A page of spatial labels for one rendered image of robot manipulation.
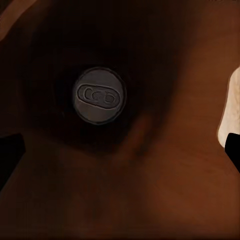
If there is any trash can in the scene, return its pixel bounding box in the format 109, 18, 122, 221
0, 0, 240, 240

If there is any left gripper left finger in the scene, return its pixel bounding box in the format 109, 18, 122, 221
0, 133, 26, 192

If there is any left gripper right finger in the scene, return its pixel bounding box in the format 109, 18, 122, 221
224, 132, 240, 172

